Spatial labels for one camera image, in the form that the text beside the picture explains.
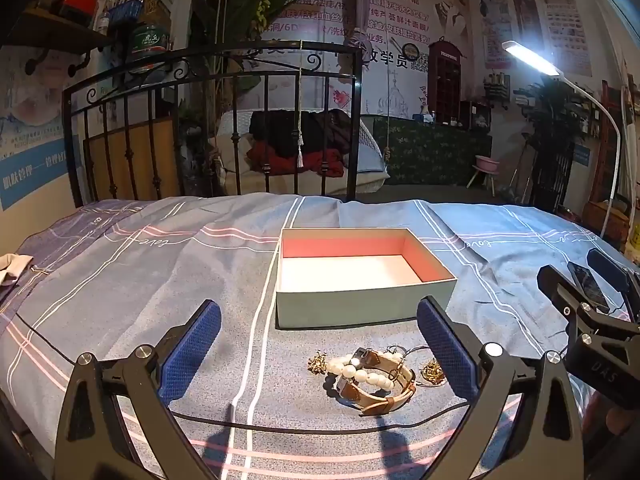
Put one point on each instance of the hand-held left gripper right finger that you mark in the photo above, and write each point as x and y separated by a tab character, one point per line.
445	350

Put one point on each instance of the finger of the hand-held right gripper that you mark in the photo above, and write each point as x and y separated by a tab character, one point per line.
557	290
607	262

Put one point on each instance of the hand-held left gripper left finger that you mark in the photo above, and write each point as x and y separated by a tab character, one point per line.
192	345

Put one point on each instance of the green box with pink lining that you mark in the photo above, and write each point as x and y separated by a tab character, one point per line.
350	310

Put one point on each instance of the small gold brooch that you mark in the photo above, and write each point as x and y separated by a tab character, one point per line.
318	364

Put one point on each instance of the wooden stand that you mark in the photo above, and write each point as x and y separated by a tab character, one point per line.
607	220

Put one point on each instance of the pink stool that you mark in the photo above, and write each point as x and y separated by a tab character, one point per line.
486	162

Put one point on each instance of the dark potted plant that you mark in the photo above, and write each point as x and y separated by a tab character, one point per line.
555	125

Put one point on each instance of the green patterned counter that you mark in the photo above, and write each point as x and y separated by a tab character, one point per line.
430	152

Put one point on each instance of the orange wooden board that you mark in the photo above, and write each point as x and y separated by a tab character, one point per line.
150	160

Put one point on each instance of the beige cloth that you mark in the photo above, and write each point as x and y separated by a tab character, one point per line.
15	267

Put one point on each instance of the red cloth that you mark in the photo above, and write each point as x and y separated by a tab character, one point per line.
265	162

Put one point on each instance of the white wicker swing chair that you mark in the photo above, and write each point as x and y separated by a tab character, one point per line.
372	160

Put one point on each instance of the white floor lamp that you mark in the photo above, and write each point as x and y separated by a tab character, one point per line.
530	57

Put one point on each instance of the red phone booth cabinet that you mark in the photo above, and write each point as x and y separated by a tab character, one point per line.
445	85

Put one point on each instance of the black clothes pile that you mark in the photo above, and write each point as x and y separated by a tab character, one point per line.
280	127

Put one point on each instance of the green water jug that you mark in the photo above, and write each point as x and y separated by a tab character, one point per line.
149	42

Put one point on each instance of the blue basket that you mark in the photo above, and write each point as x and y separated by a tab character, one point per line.
125	10

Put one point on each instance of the red box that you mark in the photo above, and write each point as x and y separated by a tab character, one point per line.
80	2

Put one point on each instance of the small wall rack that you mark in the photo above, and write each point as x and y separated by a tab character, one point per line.
496	90

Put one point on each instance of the black metal bed frame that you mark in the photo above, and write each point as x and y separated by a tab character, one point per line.
357	135

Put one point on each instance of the blue and white wall poster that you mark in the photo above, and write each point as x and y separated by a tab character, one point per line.
30	160

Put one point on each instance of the wall calendar poster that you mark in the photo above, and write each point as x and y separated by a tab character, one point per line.
565	15

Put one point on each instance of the large printed wall banner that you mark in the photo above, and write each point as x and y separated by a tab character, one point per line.
400	10

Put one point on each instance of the dark wall shelf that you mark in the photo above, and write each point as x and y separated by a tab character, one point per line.
55	35

